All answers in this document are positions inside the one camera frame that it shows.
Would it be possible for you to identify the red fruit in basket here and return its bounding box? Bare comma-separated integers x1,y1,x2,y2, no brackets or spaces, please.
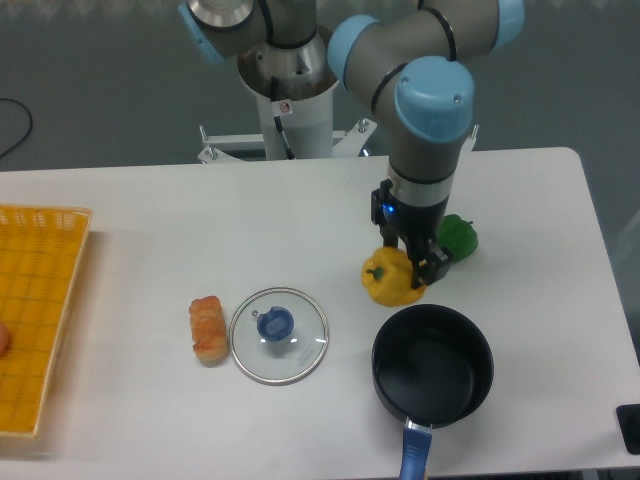
0,322,11,355

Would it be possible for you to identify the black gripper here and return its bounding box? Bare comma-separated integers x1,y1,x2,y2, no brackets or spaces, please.
371,179,454,290

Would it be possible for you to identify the yellow woven basket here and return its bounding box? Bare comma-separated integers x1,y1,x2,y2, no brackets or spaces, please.
1,204,92,438

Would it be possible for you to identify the black cable on floor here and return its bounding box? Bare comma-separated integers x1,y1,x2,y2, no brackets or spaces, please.
0,97,34,160

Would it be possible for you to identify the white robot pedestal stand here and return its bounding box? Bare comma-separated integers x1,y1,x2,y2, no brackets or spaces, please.
197,74,480,164

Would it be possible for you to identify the glass lid blue knob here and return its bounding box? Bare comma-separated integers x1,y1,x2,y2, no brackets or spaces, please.
228,287,329,386

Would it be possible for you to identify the green bell pepper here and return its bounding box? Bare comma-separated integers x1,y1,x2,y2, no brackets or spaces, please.
437,214,478,261

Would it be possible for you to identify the black device at table edge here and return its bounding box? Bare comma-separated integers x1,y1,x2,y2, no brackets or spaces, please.
616,404,640,455

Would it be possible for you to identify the black pot blue handle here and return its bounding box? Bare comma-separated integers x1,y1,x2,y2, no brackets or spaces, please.
371,304,494,479

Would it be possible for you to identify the yellow bell pepper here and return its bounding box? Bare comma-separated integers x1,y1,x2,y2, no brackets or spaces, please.
360,247,426,307

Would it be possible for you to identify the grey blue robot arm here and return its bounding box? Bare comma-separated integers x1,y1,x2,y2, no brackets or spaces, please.
178,1,525,288

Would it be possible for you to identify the orange bread loaf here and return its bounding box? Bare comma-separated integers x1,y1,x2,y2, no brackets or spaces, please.
189,295,229,363

